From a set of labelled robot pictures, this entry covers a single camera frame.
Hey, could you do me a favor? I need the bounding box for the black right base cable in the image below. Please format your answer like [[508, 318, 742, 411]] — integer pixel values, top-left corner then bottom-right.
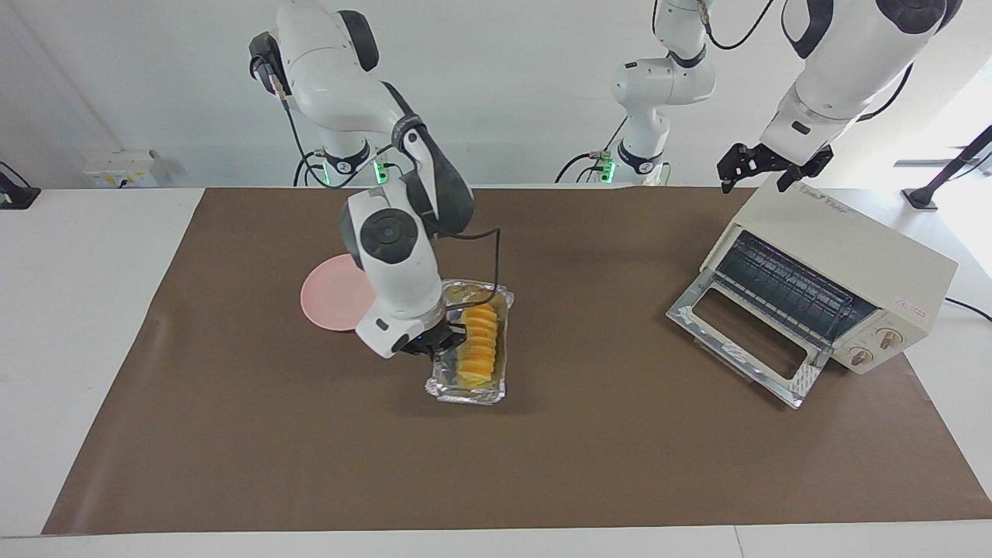
[[293, 147, 330, 187]]

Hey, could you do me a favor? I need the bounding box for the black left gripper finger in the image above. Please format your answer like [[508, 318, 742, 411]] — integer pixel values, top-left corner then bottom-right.
[[777, 146, 835, 193], [717, 143, 754, 195]]

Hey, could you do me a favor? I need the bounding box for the pink round plate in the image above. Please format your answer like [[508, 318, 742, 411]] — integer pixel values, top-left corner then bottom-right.
[[300, 254, 378, 332]]

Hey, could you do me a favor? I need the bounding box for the brown table mat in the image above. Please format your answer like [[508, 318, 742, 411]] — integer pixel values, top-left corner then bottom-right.
[[41, 186, 992, 536]]

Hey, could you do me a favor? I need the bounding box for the black left base cable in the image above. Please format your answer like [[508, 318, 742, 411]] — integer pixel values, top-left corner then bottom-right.
[[554, 116, 630, 184]]

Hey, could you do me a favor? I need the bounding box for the black oven power cable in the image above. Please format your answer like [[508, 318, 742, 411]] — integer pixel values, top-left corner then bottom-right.
[[944, 298, 992, 323]]

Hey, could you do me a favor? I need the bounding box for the black base cable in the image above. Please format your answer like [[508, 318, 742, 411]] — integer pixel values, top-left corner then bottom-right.
[[293, 147, 330, 187], [554, 116, 630, 184]]

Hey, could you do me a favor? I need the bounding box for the cream toaster oven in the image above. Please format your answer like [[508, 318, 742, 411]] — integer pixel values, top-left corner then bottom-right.
[[700, 174, 959, 375]]

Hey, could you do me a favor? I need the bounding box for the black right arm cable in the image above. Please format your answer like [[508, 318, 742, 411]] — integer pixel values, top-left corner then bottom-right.
[[250, 54, 503, 311]]

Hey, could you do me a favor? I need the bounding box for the metal oven rack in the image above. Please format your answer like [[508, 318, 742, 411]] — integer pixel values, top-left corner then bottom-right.
[[713, 230, 880, 343]]

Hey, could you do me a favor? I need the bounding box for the golden bread loaf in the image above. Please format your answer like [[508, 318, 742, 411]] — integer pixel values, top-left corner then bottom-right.
[[453, 304, 499, 388]]

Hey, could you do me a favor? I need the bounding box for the small black stand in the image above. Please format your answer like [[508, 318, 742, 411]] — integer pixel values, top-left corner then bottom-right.
[[0, 161, 41, 210]]

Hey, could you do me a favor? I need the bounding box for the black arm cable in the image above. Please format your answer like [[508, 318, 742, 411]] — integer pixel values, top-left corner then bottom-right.
[[250, 54, 503, 311], [701, 0, 915, 123]]

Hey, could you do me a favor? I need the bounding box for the black tripod stand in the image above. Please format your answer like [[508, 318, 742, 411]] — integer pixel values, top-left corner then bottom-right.
[[901, 124, 992, 212]]

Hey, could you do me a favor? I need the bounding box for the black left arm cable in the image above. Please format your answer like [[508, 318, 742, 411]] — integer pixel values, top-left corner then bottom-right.
[[701, 0, 915, 123]]

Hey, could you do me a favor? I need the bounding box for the aluminium foil tray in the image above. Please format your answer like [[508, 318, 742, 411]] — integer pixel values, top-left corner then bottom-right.
[[425, 279, 516, 406]]

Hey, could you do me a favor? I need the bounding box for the glass toaster oven door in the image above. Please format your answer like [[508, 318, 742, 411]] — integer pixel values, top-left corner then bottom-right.
[[666, 273, 834, 410]]

